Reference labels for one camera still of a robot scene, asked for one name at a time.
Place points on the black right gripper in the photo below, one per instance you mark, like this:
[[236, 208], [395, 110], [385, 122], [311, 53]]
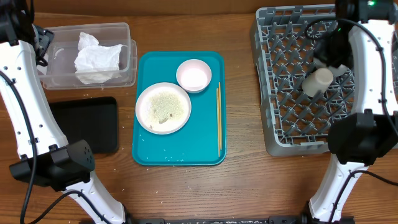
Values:
[[319, 52]]

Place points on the pale green cup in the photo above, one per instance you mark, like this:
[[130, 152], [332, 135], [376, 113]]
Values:
[[318, 81]]

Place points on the wooden chopstick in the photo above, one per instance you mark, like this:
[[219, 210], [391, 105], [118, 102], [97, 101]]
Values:
[[219, 86], [218, 120]]

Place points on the small pink saucer plate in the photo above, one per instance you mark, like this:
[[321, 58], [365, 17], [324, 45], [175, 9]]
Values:
[[193, 75]]

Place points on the large pink plate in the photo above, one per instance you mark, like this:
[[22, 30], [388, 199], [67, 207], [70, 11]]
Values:
[[163, 108]]

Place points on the white napkin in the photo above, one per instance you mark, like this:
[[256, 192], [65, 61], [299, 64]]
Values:
[[94, 61]]

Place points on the grey bowl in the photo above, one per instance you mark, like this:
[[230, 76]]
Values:
[[335, 71]]

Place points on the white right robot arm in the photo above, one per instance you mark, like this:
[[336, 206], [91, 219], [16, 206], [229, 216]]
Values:
[[362, 41]]

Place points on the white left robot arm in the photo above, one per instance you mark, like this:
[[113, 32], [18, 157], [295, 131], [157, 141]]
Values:
[[47, 159]]

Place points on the grey dishwasher rack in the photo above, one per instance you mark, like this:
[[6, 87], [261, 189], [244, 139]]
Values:
[[282, 47]]

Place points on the clear plastic waste bin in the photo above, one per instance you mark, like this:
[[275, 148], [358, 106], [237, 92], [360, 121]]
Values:
[[60, 73]]

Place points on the black tray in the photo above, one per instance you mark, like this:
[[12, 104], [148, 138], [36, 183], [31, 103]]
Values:
[[93, 119]]

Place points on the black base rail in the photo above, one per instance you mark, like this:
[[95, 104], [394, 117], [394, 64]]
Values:
[[233, 221]]

